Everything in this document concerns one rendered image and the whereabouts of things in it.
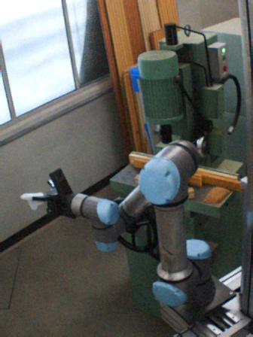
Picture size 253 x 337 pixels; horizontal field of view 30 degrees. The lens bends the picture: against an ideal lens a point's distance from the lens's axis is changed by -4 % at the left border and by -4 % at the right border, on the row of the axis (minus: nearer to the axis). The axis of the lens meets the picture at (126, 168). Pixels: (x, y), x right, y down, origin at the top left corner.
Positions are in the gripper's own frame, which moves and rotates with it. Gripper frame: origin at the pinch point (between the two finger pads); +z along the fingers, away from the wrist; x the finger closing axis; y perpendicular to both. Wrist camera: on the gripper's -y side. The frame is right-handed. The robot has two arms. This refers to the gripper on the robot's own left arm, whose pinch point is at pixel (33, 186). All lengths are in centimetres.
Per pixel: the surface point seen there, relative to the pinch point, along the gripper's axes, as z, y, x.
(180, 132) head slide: -15, 3, 86
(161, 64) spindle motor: -18, -34, 65
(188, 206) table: -31, 29, 63
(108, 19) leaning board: 91, -44, 183
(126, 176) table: 7, 24, 70
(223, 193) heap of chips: -45, 23, 70
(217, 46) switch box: -30, -38, 101
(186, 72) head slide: -20, -27, 85
